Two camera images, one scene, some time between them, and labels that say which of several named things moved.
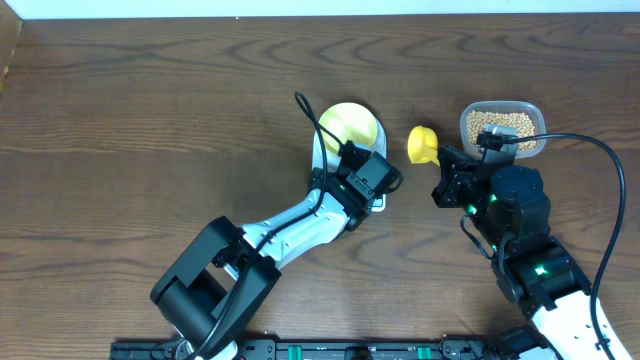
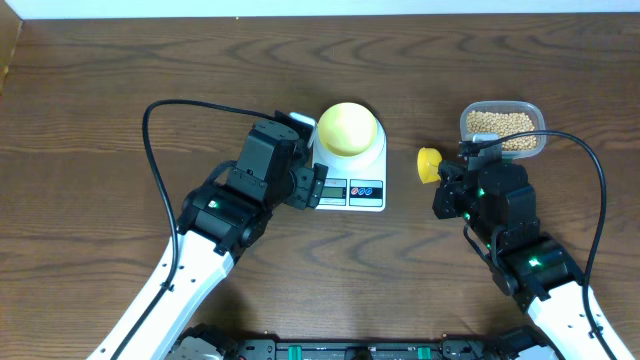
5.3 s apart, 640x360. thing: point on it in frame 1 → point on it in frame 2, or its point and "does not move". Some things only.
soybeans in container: [520, 121] does not move
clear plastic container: [525, 117] does not move
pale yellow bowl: [348, 122] does not move
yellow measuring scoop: [422, 145] → [428, 161]
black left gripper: [367, 210] → [309, 186]
